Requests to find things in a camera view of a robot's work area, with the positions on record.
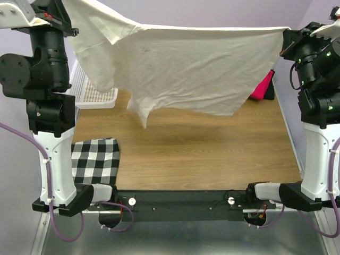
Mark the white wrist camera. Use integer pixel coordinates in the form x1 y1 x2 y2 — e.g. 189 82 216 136
310 6 339 40
1 1 50 29

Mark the black folded t shirt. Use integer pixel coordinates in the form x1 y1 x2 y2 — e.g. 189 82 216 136
263 79 275 100

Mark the white t shirt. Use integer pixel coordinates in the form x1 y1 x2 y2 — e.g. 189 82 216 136
63 1 284 125

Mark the pink folded t shirt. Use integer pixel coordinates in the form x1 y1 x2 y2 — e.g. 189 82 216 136
250 70 275 100

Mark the black white checkered cloth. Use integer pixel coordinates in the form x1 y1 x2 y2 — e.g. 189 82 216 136
71 138 120 185

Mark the aluminium frame rail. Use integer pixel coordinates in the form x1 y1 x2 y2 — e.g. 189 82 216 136
83 205 325 214

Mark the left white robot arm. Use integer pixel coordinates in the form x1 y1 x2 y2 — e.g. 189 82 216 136
1 1 118 217

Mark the white plastic basket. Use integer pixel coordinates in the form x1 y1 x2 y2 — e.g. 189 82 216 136
66 60 118 109

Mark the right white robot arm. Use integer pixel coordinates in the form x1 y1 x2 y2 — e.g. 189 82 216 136
244 6 339 212

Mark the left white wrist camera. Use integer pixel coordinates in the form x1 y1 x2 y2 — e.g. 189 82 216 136
1 1 50 29

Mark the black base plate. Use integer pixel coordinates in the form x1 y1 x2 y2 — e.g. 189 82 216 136
91 190 276 227

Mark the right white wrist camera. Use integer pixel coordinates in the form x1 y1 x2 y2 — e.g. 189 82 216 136
310 6 339 40

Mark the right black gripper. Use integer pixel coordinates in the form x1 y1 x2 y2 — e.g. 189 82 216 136
279 20 335 89

